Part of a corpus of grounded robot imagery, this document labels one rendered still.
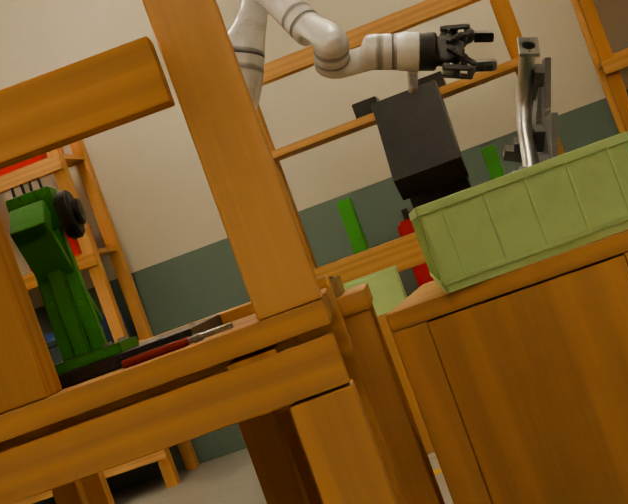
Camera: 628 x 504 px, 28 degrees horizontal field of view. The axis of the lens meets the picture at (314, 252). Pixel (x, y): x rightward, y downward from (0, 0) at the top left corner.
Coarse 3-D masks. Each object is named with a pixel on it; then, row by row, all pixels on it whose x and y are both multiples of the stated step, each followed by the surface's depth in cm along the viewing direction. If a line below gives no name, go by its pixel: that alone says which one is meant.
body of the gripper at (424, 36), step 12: (420, 36) 240; (432, 36) 240; (444, 36) 244; (420, 48) 239; (432, 48) 239; (444, 48) 242; (456, 48) 242; (420, 60) 240; (432, 60) 240; (444, 60) 240; (456, 60) 241
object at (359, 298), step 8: (352, 288) 262; (360, 288) 244; (368, 288) 262; (344, 296) 237; (352, 296) 237; (360, 296) 237; (368, 296) 245; (344, 304) 237; (352, 304) 237; (360, 304) 237; (368, 304) 237; (344, 312) 237; (352, 312) 237
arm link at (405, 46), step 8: (408, 32) 242; (416, 32) 242; (392, 40) 241; (400, 40) 240; (408, 40) 240; (416, 40) 240; (392, 48) 240; (400, 48) 240; (408, 48) 240; (416, 48) 240; (392, 56) 240; (400, 56) 240; (408, 56) 240; (416, 56) 240; (392, 64) 242; (400, 64) 241; (408, 64) 241; (416, 64) 241; (408, 72) 244; (416, 72) 244; (408, 80) 245; (416, 80) 244; (408, 88) 244; (416, 88) 244
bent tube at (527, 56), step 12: (528, 48) 243; (528, 60) 241; (528, 72) 244; (528, 84) 246; (516, 96) 248; (528, 96) 246; (516, 108) 248; (528, 108) 246; (528, 120) 245; (528, 132) 242; (528, 144) 239; (528, 156) 236
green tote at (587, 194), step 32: (576, 160) 230; (608, 160) 230; (480, 192) 231; (512, 192) 231; (544, 192) 230; (576, 192) 230; (608, 192) 230; (416, 224) 262; (448, 224) 231; (480, 224) 231; (512, 224) 231; (544, 224) 230; (576, 224) 230; (608, 224) 229; (448, 256) 232; (480, 256) 231; (512, 256) 231; (544, 256) 231; (448, 288) 232
